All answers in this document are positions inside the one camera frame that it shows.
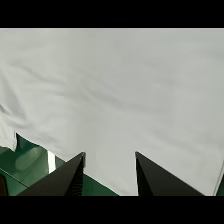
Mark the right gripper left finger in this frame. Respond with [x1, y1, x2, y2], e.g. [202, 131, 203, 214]
[18, 151, 87, 197]

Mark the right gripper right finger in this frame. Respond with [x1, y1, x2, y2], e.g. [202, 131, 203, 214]
[134, 151, 204, 197]

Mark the white T-shirt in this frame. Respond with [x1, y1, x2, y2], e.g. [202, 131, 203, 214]
[0, 28, 224, 197]

